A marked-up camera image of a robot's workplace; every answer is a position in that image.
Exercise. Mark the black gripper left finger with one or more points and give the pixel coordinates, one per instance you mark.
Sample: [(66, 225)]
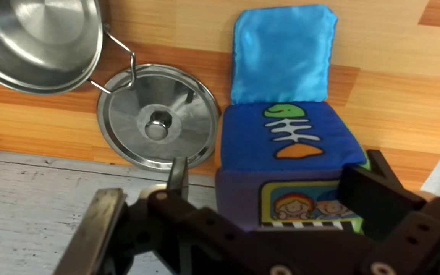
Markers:
[(90, 234)]

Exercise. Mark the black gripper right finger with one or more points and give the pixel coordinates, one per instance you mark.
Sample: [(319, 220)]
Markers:
[(374, 199)]

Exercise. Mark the blue fabric fish box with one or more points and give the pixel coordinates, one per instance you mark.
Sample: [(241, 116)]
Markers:
[(281, 138)]

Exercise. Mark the stainless steel pot lid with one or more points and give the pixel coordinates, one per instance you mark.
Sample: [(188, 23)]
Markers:
[(159, 119)]

